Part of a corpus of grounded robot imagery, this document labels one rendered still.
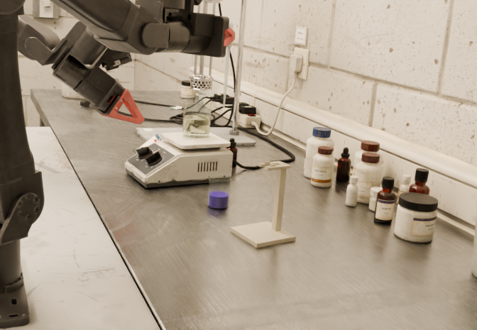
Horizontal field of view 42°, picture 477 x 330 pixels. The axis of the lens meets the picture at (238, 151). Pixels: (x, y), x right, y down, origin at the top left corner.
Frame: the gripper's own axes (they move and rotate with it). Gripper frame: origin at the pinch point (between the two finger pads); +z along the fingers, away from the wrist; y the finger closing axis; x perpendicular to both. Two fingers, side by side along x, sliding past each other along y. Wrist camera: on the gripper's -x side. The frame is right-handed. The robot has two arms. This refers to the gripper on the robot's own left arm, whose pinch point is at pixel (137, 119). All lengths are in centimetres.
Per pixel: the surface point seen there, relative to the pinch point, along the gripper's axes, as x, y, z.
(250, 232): 9.2, -38.2, 16.8
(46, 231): 27.0, -27.9, -9.3
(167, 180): 7.9, -9.8, 9.8
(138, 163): 7.8, -3.1, 4.8
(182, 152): 1.2, -8.6, 9.5
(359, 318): 13, -67, 21
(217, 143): -4.6, -9.5, 14.8
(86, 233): 23.8, -30.3, -4.2
